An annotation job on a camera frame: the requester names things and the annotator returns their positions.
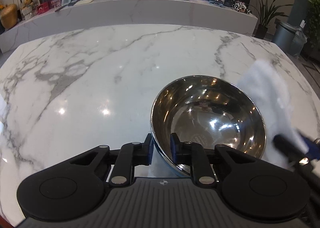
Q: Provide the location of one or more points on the red box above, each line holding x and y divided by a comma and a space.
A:
43, 8

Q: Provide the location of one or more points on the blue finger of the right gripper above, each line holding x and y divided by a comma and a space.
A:
287, 149
313, 146

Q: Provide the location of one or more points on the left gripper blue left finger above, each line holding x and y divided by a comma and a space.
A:
148, 149

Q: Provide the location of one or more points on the grey metal trash bin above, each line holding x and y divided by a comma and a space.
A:
284, 35

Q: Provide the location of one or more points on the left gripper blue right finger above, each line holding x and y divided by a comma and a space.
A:
175, 147

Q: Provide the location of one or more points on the gold round vase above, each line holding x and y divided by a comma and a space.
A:
9, 15

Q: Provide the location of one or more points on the white digital clock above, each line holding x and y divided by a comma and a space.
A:
65, 2

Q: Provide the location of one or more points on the green potted plant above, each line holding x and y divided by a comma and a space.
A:
266, 12

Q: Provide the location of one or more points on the blue steel bowl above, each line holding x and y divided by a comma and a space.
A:
208, 111

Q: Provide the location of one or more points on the cow figurines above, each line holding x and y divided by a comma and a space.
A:
241, 7

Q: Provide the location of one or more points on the teddy bear decoration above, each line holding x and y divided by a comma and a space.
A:
27, 9

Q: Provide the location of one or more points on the white paper towel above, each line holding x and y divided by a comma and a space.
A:
270, 93

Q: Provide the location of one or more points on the white marble tv console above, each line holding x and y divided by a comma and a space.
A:
122, 12

